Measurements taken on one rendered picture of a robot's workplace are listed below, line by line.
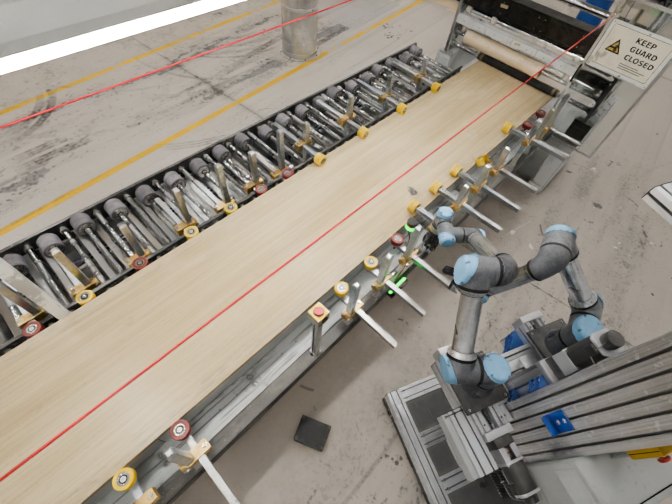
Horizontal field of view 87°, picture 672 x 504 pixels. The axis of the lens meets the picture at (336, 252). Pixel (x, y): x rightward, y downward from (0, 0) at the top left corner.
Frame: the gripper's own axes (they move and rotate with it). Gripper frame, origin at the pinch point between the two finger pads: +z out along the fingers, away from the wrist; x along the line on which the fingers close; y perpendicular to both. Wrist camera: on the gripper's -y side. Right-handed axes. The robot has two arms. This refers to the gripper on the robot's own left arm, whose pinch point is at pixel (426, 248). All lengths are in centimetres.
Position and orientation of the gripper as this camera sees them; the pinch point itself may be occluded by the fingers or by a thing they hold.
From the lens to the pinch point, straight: 209.4
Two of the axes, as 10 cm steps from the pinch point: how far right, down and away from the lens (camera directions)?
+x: 9.1, 3.8, -1.7
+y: -4.1, 7.3, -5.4
